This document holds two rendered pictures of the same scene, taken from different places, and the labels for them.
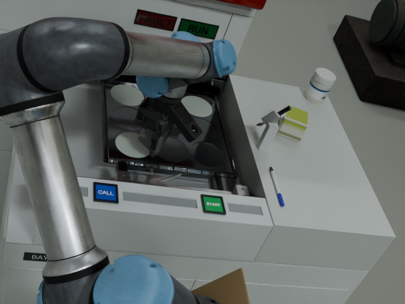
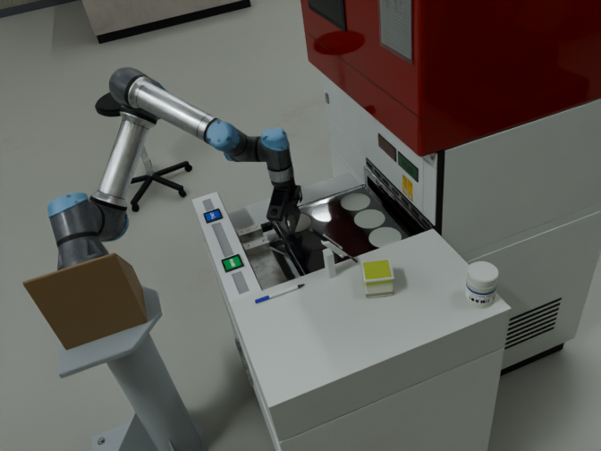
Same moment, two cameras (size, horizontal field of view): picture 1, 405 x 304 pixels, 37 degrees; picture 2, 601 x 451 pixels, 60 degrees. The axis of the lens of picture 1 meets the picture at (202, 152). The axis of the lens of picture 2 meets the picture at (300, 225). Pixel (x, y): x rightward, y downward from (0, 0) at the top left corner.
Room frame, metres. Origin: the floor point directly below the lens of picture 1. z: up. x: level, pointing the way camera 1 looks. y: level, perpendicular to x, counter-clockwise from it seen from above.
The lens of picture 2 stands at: (1.47, -1.18, 1.97)
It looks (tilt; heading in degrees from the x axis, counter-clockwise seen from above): 38 degrees down; 99
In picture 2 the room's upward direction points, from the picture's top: 10 degrees counter-clockwise
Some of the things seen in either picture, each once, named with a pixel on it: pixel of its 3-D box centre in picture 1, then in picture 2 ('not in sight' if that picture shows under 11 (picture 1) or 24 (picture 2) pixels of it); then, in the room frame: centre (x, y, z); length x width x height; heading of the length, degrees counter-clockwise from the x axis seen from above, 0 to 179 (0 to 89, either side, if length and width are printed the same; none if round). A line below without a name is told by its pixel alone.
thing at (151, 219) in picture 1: (154, 219); (227, 256); (1.03, 0.04, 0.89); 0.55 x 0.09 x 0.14; 113
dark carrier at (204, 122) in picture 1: (166, 124); (339, 229); (1.39, 0.13, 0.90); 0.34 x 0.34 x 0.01; 23
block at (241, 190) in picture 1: (242, 199); not in sight; (1.22, -0.15, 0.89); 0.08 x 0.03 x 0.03; 23
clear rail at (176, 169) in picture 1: (173, 168); (287, 248); (1.22, 0.05, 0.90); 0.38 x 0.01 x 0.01; 113
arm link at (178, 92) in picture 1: (171, 84); (280, 171); (1.23, 0.13, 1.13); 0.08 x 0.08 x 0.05
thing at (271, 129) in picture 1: (269, 125); (334, 254); (1.38, -0.14, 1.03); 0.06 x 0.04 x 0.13; 23
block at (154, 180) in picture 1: (153, 189); (257, 246); (1.12, 0.08, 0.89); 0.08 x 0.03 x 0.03; 23
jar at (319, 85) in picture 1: (319, 85); (481, 285); (1.74, -0.27, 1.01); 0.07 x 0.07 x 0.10
